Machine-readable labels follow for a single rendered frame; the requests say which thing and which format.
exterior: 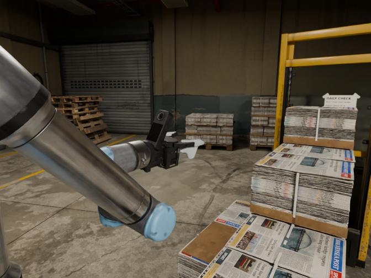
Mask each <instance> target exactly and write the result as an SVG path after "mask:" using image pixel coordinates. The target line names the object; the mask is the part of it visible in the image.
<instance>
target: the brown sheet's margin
mask: <svg viewBox="0 0 371 278"><path fill-rule="evenodd" d="M250 212H253V213H257V214H259V215H263V216H267V217H271V218H275V219H277V220H281V221H285V222H289V223H292V224H296V225H299V226H303V227H306V228H310V229H314V230H317V231H320V232H324V233H328V234H332V235H334V236H338V237H342V238H346V239H347V234H348V228H344V227H341V226H337V225H334V224H329V223H325V222H321V221H317V220H313V219H310V218H306V217H302V216H298V215H295V217H293V214H291V213H287V212H283V211H278V210H274V209H271V208H267V207H263V206H259V205H255V204H252V203H250Z"/></svg>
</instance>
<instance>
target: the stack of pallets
mask: <svg viewBox="0 0 371 278"><path fill-rule="evenodd" d="M56 98H60V101H56ZM70 98H72V100H70ZM82 98H85V100H82ZM92 98H97V100H92ZM99 101H102V96H58V97H51V104H52V105H53V106H54V104H59V105H58V106H55V108H56V109H57V110H58V111H59V112H61V113H62V114H63V115H64V116H65V117H66V118H68V119H69V120H70V121H71V122H72V123H73V124H74V125H75V126H76V127H77V128H78V127H79V125H78V123H77V122H76V119H75V118H76V117H79V116H85V115H90V113H92V112H95V114H99V113H100V110H98V109H97V106H99ZM79 103H82V105H79ZM89 103H93V104H94V105H89ZM67 104H71V105H67ZM88 108H92V110H88ZM78 109H80V110H78ZM80 114H83V115H80ZM78 129H79V128H78ZM79 130H80V129H79Z"/></svg>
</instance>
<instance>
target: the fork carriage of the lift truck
mask: <svg viewBox="0 0 371 278"><path fill-rule="evenodd" d="M359 236H360V230H357V229H353V228H348V234H347V239H346V265H347V266H350V267H353V268H355V264H356V257H357V250H358V243H359Z"/></svg>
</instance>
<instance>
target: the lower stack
mask: <svg viewBox="0 0 371 278"><path fill-rule="evenodd" d="M250 214H251V212H250V202H246V201H241V200H236V201H234V202H233V203H232V204H231V205H230V206H229V207H228V208H226V210H225V211H224V212H222V213H221V214H220V215H219V216H218V217H217V218H216V219H215V220H214V221H215V222H218V223H221V224H224V225H226V226H229V227H232V228H235V229H238V228H239V227H240V226H241V225H242V223H243V222H244V221H245V220H246V218H247V217H248V216H249V215H250ZM194 239H195V238H194ZM194 239H193V240H194ZM193 240H192V241H193ZM192 241H190V242H192ZM190 242H189V243H190ZM189 243H188V244H189ZM188 244H187V245H188ZM187 245H186V246H187ZM186 246H185V247H186ZM185 247H184V248H185ZM184 248H183V249H184ZM183 249H182V250H183ZM182 250H181V251H180V252H179V253H178V255H179V257H178V262H179V263H178V273H179V278H198V277H199V276H200V274H201V273H202V272H203V271H204V270H205V268H206V267H207V266H208V265H209V264H208V263H206V262H204V261H202V260H200V259H197V258H195V257H193V256H191V255H188V254H186V253H184V252H182Z"/></svg>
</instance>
